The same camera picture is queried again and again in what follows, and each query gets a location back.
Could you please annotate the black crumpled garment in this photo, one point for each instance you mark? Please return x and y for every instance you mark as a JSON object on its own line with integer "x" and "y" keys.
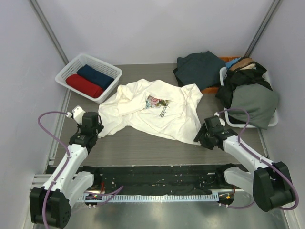
{"x": 239, "y": 77}

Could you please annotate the orange plastic tray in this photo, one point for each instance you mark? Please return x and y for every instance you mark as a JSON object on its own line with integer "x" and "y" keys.
{"x": 214, "y": 89}

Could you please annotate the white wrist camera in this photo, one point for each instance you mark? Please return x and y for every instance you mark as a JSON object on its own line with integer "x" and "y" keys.
{"x": 76, "y": 113}
{"x": 223, "y": 123}

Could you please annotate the dark teal folded t-shirt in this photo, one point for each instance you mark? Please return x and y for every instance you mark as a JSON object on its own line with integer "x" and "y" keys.
{"x": 201, "y": 69}

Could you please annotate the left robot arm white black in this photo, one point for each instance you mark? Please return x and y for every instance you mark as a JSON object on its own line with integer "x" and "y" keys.
{"x": 51, "y": 205}

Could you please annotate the white floral print t-shirt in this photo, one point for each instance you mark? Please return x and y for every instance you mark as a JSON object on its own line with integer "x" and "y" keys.
{"x": 156, "y": 108}

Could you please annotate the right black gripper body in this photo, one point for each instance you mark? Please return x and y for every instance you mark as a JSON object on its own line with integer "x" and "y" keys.
{"x": 202, "y": 134}

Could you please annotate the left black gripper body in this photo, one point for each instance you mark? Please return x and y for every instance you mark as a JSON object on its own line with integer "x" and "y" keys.
{"x": 98, "y": 129}

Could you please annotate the grey green t-shirt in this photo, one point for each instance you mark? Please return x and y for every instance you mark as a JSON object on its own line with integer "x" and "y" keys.
{"x": 258, "y": 101}

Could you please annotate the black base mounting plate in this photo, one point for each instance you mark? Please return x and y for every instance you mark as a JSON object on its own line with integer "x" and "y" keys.
{"x": 157, "y": 180}

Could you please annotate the white plastic laundry bin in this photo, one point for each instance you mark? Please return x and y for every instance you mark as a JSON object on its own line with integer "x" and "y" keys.
{"x": 236, "y": 123}

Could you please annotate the slotted white cable duct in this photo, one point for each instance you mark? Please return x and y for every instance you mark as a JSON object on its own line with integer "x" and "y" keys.
{"x": 166, "y": 198}

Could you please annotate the rolled red t-shirt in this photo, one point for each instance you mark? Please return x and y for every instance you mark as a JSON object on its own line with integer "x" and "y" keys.
{"x": 82, "y": 85}

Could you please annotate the white plastic lattice basket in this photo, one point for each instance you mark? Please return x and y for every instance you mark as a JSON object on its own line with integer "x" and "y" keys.
{"x": 79, "y": 61}

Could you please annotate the rolled navy blue t-shirt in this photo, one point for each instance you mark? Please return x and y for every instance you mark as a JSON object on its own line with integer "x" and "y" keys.
{"x": 95, "y": 76}

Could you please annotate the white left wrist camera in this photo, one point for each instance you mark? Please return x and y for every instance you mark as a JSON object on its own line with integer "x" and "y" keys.
{"x": 76, "y": 113}

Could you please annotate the blue cloth in bin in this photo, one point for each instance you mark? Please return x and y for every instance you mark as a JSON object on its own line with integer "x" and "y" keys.
{"x": 232, "y": 62}

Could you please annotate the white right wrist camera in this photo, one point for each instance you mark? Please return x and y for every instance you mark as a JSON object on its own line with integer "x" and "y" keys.
{"x": 223, "y": 123}

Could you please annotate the tan beige garment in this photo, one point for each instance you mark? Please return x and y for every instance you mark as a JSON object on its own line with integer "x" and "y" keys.
{"x": 243, "y": 64}

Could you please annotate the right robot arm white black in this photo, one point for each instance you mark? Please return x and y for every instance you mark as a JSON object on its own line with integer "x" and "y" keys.
{"x": 268, "y": 182}

